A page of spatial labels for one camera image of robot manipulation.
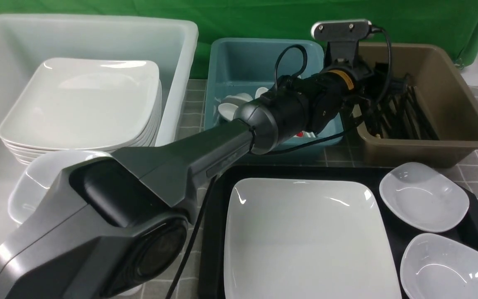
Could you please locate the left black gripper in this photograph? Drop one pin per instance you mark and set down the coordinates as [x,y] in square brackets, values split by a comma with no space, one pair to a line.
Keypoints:
[339,88]

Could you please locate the small white dish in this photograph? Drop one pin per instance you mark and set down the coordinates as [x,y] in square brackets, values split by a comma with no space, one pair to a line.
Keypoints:
[436,267]
[423,198]

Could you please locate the large white rice plate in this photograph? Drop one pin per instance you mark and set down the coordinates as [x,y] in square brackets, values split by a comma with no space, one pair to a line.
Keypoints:
[306,239]

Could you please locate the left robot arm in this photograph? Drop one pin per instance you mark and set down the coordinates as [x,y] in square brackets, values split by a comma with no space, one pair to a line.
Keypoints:
[111,223]

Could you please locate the pile of black chopsticks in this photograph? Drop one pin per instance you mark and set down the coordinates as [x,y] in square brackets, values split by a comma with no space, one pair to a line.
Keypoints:
[398,114]

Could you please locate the teal plastic bin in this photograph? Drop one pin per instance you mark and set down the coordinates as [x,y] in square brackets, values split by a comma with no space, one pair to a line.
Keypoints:
[242,65]

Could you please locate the brown plastic bin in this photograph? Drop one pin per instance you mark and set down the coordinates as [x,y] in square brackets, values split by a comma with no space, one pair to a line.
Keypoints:
[447,102]

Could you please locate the pile of white spoons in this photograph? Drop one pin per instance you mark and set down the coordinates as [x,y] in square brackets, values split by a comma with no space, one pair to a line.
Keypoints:
[231,103]

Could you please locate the grey checkered tablecloth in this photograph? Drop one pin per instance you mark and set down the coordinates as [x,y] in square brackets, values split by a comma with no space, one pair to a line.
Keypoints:
[348,154]

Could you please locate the stack of white square plates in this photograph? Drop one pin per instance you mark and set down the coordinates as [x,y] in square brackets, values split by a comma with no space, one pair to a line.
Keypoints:
[85,104]

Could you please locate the stack of white small bowls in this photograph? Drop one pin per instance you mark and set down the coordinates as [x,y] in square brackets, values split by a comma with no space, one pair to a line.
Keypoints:
[38,177]

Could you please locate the large white plastic bin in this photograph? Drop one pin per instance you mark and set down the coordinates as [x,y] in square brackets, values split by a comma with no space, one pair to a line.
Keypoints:
[28,40]

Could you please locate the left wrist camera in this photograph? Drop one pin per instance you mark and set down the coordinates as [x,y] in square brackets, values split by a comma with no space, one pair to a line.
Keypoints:
[342,38]

